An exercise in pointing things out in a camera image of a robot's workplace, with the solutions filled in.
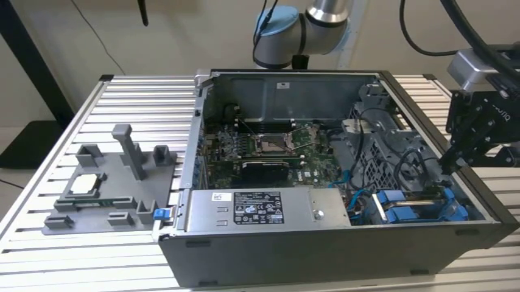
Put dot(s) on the green motherboard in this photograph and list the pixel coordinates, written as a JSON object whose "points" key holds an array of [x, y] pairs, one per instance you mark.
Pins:
{"points": [[321, 158]]}

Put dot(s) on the grey parts rack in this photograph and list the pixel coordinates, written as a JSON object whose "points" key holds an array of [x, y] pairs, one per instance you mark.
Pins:
{"points": [[121, 188]]}

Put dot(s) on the black PC case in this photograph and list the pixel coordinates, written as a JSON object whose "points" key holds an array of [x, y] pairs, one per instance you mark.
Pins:
{"points": [[305, 258]]}

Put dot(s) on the silver CPU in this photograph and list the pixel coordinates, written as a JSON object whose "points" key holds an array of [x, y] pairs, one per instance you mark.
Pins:
{"points": [[85, 184]]}

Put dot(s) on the green RAM stick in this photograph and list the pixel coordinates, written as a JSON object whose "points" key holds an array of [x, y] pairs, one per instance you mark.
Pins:
{"points": [[105, 202]]}

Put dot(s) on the metal disk bay cage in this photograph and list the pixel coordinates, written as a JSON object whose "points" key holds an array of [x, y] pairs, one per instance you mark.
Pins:
{"points": [[377, 170]]}

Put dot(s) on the hard disk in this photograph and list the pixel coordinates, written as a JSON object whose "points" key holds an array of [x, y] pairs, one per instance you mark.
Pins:
{"points": [[391, 194]]}

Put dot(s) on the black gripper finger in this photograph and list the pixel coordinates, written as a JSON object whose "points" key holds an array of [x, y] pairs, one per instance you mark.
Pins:
{"points": [[485, 150], [454, 155]]}

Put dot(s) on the black antenna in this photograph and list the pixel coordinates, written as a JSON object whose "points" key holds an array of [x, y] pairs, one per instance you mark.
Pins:
{"points": [[141, 12]]}

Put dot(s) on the blue disk carrier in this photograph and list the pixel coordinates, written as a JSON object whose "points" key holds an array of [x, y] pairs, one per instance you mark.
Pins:
{"points": [[402, 214]]}

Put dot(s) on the black stand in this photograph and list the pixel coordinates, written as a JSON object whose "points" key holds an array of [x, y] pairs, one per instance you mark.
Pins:
{"points": [[24, 45]]}

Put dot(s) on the silver power supply unit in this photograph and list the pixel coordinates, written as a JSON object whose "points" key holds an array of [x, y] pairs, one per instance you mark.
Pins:
{"points": [[203, 213]]}

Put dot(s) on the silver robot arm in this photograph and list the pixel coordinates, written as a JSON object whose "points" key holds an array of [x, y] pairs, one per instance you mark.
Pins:
{"points": [[325, 18]]}

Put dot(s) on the thin metal locking lever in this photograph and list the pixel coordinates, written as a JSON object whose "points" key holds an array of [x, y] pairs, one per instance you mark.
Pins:
{"points": [[247, 127]]}

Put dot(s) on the black RAM slot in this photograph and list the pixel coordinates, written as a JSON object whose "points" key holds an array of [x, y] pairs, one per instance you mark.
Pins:
{"points": [[263, 124], [263, 120], [263, 131], [263, 127]]}

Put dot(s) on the blue case latch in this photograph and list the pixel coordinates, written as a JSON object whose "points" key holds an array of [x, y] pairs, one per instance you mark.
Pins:
{"points": [[160, 214]]}

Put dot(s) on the CPU socket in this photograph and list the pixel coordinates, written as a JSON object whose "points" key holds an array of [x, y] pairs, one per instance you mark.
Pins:
{"points": [[270, 146]]}

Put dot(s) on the black graphics card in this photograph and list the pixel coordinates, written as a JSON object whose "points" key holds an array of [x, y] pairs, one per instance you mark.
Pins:
{"points": [[263, 171]]}

